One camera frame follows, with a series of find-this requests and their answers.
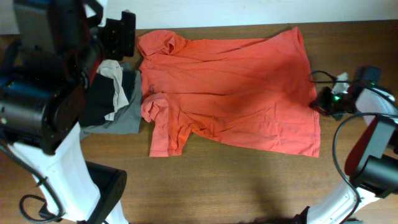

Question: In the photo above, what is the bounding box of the red printed t-shirt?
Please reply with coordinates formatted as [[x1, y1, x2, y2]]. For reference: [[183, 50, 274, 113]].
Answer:
[[137, 28, 320, 157]]

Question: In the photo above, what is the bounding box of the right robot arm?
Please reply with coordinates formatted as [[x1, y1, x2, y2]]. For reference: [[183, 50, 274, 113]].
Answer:
[[292, 66, 397, 224]]

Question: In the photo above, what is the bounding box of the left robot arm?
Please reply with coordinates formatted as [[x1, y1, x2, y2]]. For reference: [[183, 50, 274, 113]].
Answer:
[[1, 0, 136, 223]]

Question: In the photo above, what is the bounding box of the beige folded garment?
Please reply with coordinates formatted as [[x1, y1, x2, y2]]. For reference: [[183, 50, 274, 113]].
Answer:
[[97, 60, 129, 121]]

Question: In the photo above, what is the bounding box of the black folded garment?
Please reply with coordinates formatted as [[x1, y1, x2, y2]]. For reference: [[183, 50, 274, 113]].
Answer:
[[78, 71, 142, 134]]

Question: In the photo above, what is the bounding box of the grey folded garment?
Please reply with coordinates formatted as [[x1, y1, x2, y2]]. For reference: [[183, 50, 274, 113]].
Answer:
[[79, 60, 142, 139]]

